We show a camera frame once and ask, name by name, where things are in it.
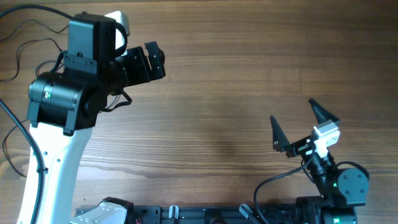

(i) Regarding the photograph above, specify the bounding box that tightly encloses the black USB cable thick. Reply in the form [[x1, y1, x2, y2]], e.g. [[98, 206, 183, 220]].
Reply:
[[0, 19, 69, 82]]

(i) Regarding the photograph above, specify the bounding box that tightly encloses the left camera black cable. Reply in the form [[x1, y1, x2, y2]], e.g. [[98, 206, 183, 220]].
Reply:
[[0, 4, 74, 224]]

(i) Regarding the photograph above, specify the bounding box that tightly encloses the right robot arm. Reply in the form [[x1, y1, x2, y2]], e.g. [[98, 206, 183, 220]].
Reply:
[[270, 98, 370, 223]]

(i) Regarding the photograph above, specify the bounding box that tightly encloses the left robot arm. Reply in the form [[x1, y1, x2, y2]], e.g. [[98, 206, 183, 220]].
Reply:
[[18, 12, 165, 223]]

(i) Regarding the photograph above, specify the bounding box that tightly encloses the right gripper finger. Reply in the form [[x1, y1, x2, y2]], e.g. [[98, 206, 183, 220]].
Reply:
[[308, 98, 340, 124], [270, 115, 290, 152]]

